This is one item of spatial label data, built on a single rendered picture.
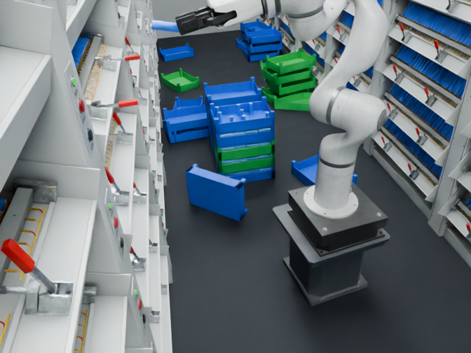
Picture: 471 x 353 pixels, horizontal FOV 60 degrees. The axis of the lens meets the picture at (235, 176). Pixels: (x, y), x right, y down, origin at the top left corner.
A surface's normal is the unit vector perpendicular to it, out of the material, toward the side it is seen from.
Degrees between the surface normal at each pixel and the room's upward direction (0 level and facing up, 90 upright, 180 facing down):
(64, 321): 18
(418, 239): 0
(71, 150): 90
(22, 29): 90
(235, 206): 90
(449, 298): 0
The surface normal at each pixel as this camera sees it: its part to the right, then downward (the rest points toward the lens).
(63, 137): 0.18, 0.55
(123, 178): 0.25, -0.83
